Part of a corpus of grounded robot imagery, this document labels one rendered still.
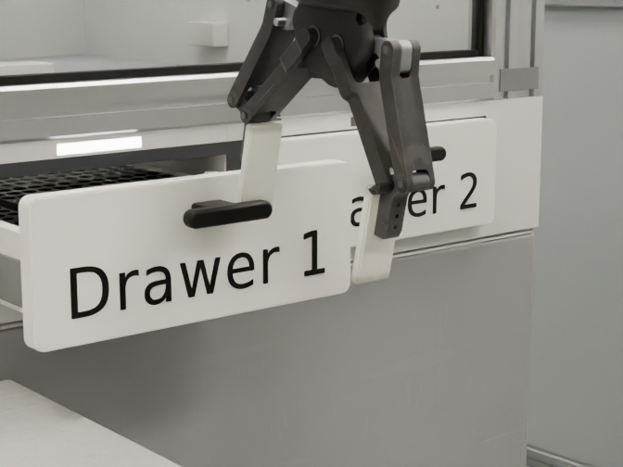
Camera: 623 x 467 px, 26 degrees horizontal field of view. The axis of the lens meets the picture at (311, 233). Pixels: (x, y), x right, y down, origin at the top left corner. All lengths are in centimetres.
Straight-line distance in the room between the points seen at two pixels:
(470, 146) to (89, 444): 59
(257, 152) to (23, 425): 26
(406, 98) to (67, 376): 43
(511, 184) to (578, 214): 140
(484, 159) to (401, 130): 54
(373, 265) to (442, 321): 51
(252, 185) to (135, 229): 9
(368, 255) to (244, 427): 41
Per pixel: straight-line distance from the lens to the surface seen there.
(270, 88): 97
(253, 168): 100
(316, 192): 108
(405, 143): 87
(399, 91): 87
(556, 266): 291
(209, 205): 99
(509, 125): 145
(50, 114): 112
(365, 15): 89
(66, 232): 96
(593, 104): 281
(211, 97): 120
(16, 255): 101
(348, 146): 127
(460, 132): 138
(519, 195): 148
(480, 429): 151
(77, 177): 121
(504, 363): 151
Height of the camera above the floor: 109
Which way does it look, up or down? 11 degrees down
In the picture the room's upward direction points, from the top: straight up
